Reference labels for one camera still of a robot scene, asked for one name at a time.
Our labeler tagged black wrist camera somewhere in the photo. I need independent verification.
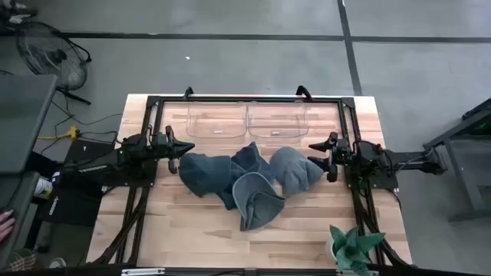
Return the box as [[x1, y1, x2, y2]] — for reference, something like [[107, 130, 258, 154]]
[[335, 142, 352, 162], [151, 133, 170, 151]]

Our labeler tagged dark blue bucket hat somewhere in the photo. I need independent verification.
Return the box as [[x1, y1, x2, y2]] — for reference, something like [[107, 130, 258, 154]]
[[229, 141, 275, 184], [178, 151, 247, 199]]

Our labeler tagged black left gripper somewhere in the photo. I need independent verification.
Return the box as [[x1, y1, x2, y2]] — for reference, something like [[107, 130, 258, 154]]
[[150, 125, 196, 176]]

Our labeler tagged grey metal table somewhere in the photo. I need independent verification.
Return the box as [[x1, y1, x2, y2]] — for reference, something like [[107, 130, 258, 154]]
[[423, 97, 491, 223]]

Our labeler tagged clear plastic bin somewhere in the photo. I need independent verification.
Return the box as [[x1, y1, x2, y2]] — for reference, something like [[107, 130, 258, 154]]
[[186, 100, 248, 140], [246, 100, 310, 140]]

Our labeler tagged white plant pot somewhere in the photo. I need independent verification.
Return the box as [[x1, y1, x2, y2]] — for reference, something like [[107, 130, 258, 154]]
[[325, 237, 338, 265]]

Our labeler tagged black aluminium table frame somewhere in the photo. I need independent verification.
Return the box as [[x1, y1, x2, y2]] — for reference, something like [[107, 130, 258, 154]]
[[87, 94, 414, 269]]

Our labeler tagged green artificial plant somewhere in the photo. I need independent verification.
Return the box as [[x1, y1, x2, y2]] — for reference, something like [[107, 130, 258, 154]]
[[328, 224, 387, 276]]

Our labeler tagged black floor fan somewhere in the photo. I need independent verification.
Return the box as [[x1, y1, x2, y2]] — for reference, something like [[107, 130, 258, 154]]
[[15, 21, 93, 107]]

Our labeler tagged silver metal bracket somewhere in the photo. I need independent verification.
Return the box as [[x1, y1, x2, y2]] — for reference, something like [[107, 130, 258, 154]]
[[121, 268, 166, 276]]

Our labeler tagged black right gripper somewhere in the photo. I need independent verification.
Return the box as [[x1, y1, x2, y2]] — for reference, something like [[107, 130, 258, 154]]
[[306, 131, 352, 183]]

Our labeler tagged grey bucket hat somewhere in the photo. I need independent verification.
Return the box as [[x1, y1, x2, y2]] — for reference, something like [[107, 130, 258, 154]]
[[269, 146, 325, 197], [231, 171, 287, 232]]

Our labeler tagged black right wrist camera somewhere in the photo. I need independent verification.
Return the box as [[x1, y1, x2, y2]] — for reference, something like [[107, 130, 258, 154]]
[[335, 142, 352, 162]]

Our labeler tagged person's hand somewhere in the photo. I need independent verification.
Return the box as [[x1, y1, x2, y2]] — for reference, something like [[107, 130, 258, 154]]
[[0, 209, 16, 245]]

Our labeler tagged grey desk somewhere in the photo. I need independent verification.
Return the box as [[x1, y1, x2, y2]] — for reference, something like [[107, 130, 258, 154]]
[[0, 74, 58, 176], [0, 171, 41, 269]]

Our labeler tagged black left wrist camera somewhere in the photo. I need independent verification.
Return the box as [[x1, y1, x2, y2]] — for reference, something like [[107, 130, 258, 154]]
[[151, 133, 170, 151]]

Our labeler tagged white yellow canister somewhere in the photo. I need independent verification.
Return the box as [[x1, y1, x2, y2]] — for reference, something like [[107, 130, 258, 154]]
[[34, 176, 54, 200]]

